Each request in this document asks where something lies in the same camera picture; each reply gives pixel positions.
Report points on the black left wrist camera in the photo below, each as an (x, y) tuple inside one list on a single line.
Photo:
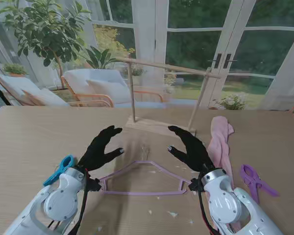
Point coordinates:
[(94, 184)]

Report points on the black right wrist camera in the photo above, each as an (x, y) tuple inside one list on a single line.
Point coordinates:
[(194, 185)]

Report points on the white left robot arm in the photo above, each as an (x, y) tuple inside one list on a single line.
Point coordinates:
[(61, 198)]

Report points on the lilac plastic clothes hanger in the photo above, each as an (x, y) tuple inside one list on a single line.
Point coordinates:
[(137, 193)]

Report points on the pink square towel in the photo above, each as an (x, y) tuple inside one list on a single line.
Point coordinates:
[(219, 142)]

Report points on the blue clothes peg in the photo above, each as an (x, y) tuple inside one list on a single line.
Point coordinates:
[(66, 164)]

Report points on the purple clothes peg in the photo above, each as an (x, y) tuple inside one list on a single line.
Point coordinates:
[(253, 183)]

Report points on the wooden drying rack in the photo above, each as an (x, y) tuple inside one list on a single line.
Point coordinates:
[(149, 124)]

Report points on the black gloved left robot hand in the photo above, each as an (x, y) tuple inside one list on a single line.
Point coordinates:
[(95, 151)]

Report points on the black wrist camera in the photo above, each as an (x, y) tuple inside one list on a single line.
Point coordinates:
[(194, 185), (94, 184)]

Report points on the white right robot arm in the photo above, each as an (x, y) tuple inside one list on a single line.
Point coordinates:
[(223, 203)]

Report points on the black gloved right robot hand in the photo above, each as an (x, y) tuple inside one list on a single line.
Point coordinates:
[(196, 154)]

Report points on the printed garden window backdrop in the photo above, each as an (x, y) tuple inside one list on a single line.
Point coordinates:
[(193, 44)]

